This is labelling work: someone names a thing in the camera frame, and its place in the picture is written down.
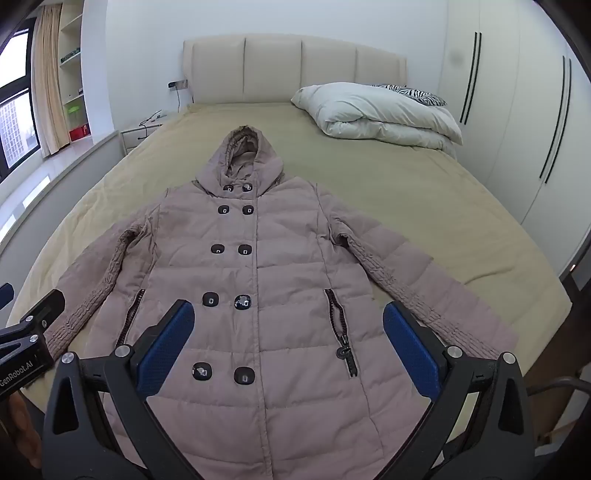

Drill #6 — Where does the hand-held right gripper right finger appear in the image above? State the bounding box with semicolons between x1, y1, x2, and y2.
382;301;539;480

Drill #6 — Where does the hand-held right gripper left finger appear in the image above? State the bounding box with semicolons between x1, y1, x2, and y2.
42;299;206;480

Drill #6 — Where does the mauve hooded puffer coat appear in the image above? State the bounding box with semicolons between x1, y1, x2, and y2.
44;126;520;480

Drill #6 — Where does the person's left forearm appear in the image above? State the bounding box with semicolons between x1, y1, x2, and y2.
0;392;44;480

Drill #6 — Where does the white window ledge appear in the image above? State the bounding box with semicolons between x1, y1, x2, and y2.
0;131;123;250

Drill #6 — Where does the grey chair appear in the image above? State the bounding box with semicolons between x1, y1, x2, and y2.
524;375;591;462

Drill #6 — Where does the bed with tan sheet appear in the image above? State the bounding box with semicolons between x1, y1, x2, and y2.
7;102;573;462

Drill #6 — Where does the window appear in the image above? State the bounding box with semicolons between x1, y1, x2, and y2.
0;28;42;181

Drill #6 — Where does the white nightstand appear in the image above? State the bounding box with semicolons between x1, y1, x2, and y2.
120;121;162;151

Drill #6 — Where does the beige curtain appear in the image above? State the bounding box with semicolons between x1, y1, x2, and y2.
31;7;70;158

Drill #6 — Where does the white folded duvet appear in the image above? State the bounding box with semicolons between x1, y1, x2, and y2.
291;82;463;151

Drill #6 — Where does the white wardrobe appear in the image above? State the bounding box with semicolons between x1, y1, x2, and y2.
438;0;591;278

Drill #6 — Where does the zebra print pillow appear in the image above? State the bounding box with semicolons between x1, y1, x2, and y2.
372;83;448;108

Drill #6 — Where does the beige padded headboard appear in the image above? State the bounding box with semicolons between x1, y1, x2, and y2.
182;34;408;106

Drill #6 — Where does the white wall shelf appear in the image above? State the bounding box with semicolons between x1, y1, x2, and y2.
58;0;86;144

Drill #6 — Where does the black cable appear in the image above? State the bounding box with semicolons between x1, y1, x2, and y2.
139;87;182;134

